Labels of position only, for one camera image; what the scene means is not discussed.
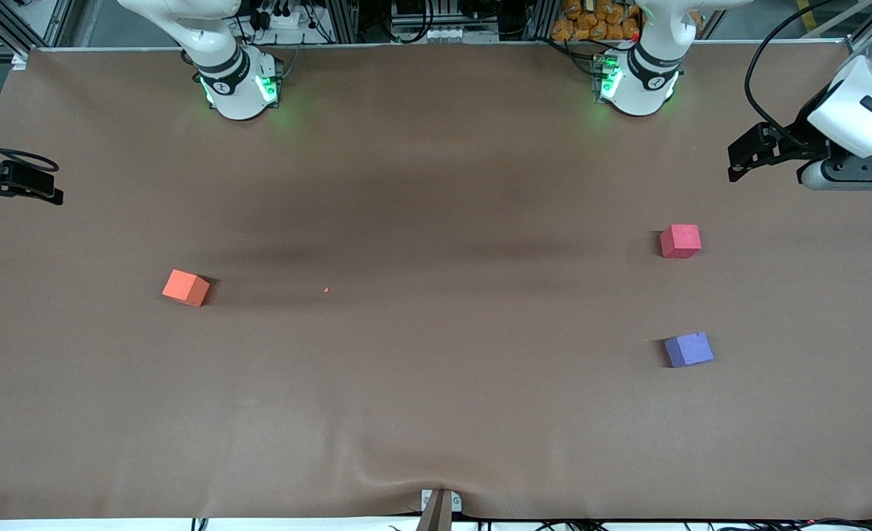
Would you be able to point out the red foam block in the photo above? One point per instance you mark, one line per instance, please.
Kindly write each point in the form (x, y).
(680, 241)

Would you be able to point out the purple foam block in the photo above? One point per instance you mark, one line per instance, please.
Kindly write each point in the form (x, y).
(689, 349)

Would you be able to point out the bag of orange snacks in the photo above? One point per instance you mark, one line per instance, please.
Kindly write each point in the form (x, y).
(590, 22)

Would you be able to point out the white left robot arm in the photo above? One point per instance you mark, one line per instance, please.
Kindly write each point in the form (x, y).
(646, 88)

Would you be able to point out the white corner bracket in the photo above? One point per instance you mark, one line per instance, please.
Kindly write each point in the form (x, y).
(20, 61)

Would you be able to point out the white power strip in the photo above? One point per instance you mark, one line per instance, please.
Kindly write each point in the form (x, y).
(281, 21)

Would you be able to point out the orange foam block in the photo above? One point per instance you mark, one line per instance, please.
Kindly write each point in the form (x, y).
(186, 287)

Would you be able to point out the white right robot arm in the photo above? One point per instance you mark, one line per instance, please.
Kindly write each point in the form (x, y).
(236, 96)

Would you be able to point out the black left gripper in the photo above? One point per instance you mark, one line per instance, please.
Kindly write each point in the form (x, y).
(802, 137)

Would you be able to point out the grey table edge clamp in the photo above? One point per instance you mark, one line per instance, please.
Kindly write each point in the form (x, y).
(439, 505)

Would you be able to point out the table cover mat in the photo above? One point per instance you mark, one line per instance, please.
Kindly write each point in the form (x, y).
(436, 221)

